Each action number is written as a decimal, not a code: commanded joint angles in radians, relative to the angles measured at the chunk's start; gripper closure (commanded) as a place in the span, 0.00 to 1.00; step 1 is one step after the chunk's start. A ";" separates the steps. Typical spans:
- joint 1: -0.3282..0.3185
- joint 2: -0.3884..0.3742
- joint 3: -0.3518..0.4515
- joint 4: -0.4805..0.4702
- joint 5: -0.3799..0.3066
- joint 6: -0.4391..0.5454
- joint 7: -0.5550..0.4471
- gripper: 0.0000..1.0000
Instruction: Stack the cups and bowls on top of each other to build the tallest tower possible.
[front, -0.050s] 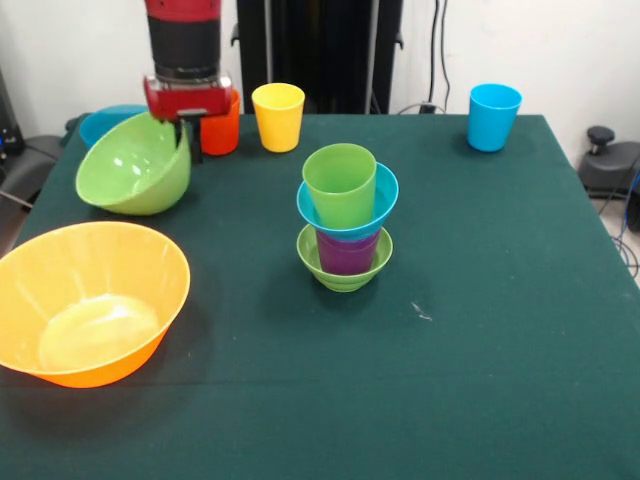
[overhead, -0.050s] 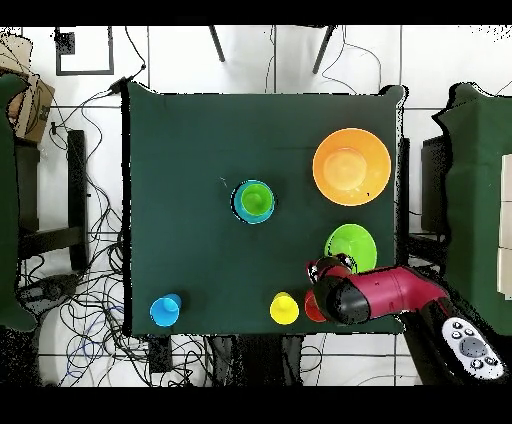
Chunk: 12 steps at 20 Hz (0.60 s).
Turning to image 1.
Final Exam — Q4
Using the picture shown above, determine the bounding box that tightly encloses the large orange bowl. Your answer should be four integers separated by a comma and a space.
0, 221, 192, 389

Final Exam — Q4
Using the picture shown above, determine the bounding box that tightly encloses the green cup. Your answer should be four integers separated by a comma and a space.
301, 142, 378, 229

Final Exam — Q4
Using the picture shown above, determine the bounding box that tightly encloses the black hanging cable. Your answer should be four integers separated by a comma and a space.
431, 0, 451, 104

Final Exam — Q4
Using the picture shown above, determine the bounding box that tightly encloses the purple cup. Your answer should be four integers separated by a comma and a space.
315, 228, 381, 275

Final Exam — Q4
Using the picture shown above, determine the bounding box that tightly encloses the small green bowl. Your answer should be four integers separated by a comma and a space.
296, 222, 394, 293

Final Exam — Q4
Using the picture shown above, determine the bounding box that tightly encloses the large blue bowl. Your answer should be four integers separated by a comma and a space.
78, 103, 149, 149

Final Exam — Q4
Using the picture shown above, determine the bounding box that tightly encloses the grey cable behind table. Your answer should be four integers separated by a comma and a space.
397, 101, 448, 116

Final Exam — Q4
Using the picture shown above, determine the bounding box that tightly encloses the yellow cup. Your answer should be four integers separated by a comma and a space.
251, 82, 306, 153

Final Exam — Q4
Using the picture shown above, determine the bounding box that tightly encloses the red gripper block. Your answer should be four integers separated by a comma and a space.
143, 73, 234, 166

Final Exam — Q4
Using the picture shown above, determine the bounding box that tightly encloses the large green bowl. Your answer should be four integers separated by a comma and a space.
74, 110, 194, 217

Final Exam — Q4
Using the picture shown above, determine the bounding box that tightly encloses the small cyan bowl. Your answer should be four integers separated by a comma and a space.
296, 162, 401, 239

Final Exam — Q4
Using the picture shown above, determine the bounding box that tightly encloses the blue cup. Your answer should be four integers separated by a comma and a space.
468, 83, 524, 153

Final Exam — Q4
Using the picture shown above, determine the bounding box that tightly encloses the red-orange cup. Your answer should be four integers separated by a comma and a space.
199, 88, 242, 156

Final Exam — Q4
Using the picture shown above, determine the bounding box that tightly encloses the grey base with black knob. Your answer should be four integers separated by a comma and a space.
579, 125, 640, 201

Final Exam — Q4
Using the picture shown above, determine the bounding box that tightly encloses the blue cable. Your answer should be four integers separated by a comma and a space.
622, 169, 640, 281

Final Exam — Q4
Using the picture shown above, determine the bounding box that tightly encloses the grey floor base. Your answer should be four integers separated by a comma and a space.
0, 134, 62, 207

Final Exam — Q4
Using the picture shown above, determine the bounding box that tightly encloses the black equipment box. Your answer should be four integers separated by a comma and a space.
0, 69, 26, 156

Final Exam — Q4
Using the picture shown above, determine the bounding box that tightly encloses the dark green tablecloth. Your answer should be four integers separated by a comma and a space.
0, 112, 640, 480

